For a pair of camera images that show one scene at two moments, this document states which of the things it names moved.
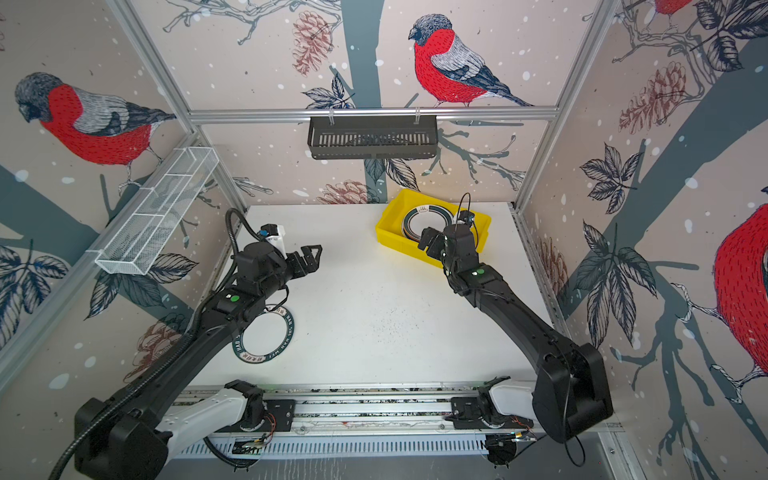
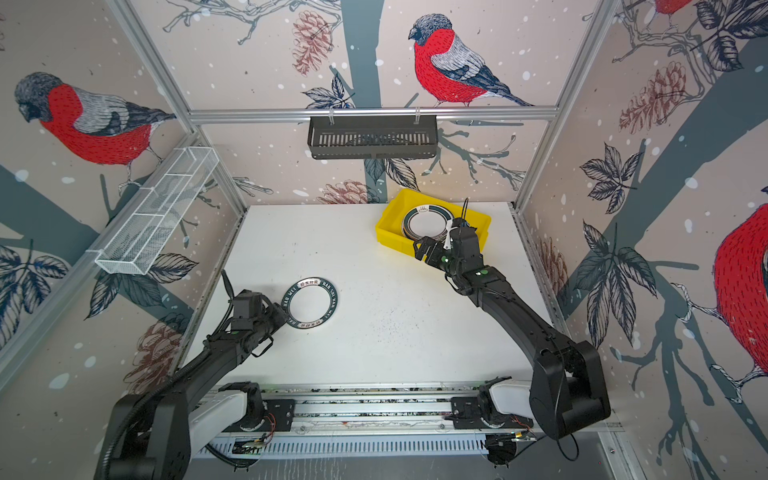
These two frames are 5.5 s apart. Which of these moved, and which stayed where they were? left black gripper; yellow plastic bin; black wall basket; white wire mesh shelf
Moved: left black gripper
Stayed: black wall basket; yellow plastic bin; white wire mesh shelf
